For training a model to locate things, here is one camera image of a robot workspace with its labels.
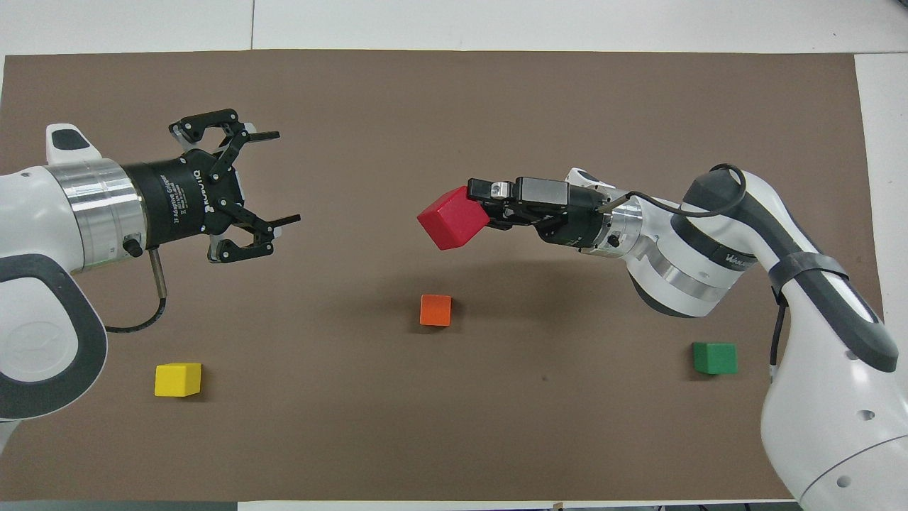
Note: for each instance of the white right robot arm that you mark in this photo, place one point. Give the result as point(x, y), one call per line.
point(816, 397)

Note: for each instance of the orange block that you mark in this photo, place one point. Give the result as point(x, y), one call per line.
point(435, 311)

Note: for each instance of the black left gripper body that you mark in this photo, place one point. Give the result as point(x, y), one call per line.
point(184, 199)

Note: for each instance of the brown table mat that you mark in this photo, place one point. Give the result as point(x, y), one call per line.
point(454, 397)

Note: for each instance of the red block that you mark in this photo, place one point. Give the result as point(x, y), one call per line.
point(454, 220)

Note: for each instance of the yellow block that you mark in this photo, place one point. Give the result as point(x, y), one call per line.
point(177, 380)

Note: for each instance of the green block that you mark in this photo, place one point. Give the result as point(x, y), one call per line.
point(715, 358)

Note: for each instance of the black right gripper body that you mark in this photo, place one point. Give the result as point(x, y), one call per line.
point(567, 209)

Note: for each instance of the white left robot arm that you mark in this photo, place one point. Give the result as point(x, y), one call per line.
point(42, 227)

